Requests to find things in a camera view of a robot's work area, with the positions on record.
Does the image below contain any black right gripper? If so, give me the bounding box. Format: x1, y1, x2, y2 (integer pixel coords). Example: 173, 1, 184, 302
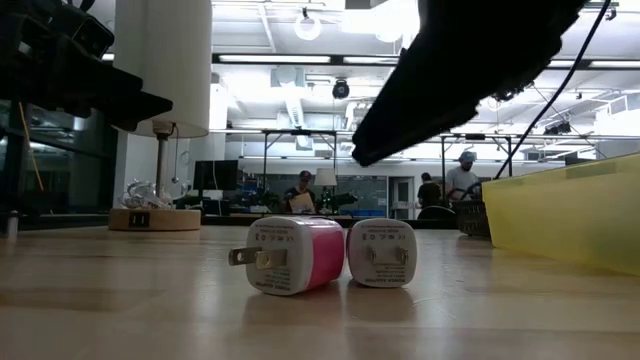
352, 0, 586, 168

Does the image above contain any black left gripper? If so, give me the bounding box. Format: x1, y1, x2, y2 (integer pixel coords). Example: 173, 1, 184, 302
0, 0, 174, 133

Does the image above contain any purple white power adapter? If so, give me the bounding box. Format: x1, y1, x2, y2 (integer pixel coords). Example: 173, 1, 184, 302
346, 216, 418, 290

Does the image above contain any black office chair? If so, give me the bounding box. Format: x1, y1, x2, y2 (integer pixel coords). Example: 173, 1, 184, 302
416, 204, 457, 230

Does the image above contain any white shade wooden base lamp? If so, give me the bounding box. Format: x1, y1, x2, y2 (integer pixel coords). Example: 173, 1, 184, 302
107, 0, 213, 232

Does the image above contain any person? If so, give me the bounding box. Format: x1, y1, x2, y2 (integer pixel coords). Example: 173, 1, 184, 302
417, 172, 442, 209
283, 169, 317, 215
444, 151, 482, 201

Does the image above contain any crumpled clear plastic wrap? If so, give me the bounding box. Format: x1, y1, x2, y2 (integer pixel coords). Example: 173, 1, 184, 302
119, 179, 174, 210

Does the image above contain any small white shade lamp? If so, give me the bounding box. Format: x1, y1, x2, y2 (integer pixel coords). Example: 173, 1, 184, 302
313, 167, 339, 214

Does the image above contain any black computer monitor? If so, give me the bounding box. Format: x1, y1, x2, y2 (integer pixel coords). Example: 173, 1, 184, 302
192, 159, 240, 192

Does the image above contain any round white ceiling lamp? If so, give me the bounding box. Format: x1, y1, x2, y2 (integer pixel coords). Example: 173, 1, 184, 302
293, 7, 322, 42

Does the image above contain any pink white power adapter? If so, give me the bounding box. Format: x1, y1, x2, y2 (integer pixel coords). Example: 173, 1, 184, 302
228, 215, 348, 297

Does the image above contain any yellow translucent plastic tray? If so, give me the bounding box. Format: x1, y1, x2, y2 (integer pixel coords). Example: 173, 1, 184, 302
482, 154, 640, 278

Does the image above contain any black metal frame rig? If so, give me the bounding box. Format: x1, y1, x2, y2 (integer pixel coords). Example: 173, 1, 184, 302
439, 132, 515, 196
259, 128, 339, 201

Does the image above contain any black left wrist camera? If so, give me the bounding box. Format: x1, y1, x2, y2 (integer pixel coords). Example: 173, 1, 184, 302
63, 3, 116, 57

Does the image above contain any black ceiling light rail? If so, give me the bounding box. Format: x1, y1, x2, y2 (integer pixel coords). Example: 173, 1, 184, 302
211, 52, 640, 70

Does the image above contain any yellow hanging cable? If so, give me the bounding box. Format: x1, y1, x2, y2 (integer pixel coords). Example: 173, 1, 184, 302
18, 102, 45, 192

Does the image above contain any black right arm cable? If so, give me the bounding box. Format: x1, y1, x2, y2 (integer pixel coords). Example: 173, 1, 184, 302
494, 0, 614, 180

